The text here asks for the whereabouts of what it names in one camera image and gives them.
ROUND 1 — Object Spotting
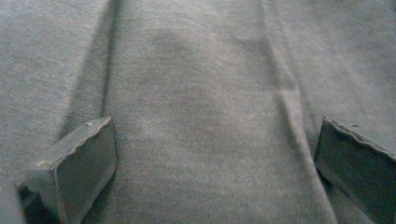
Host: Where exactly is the dark grey garment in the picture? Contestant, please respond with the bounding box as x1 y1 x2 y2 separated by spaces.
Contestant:
0 0 396 224

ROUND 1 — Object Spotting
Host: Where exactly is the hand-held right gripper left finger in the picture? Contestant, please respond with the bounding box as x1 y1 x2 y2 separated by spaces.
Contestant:
19 116 119 224

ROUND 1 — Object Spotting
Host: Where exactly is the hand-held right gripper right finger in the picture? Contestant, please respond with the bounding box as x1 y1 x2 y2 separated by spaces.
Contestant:
314 117 396 224

